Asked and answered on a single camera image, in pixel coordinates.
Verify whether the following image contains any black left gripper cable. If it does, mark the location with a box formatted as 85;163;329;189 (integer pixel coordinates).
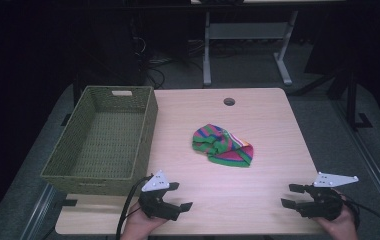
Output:
115;175;153;240

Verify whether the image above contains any person's left hand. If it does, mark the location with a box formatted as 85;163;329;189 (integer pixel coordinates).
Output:
121;202;168;240

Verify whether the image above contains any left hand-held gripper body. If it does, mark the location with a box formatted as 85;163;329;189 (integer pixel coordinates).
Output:
138;169;182;222

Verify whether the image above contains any striped knitted pet sweater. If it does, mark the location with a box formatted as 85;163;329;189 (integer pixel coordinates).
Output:
191;123;255;168

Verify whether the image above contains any green woven basket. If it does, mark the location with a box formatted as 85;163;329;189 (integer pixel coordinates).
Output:
40;85;159;197

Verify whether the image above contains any tangle of floor cables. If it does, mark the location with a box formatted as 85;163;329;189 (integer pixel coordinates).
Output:
131;35;206;90

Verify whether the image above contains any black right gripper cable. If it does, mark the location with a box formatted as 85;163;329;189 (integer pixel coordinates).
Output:
340;194;380;238

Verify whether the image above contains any dark cabinet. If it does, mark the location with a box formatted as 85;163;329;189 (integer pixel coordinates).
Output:
73;13;146;98

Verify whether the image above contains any grey metal desk frame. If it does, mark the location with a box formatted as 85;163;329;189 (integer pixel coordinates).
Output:
202;9;300;87

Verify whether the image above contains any black metal stand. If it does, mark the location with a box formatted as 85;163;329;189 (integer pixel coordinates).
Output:
343;68;374;132

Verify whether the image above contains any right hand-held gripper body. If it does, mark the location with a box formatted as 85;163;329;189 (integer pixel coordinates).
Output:
296;171;360;221

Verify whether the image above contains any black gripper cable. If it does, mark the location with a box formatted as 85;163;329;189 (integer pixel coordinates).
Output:
340;194;380;238
115;175;153;240

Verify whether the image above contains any person's right hand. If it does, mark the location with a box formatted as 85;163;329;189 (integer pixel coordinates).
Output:
312;195;359;240

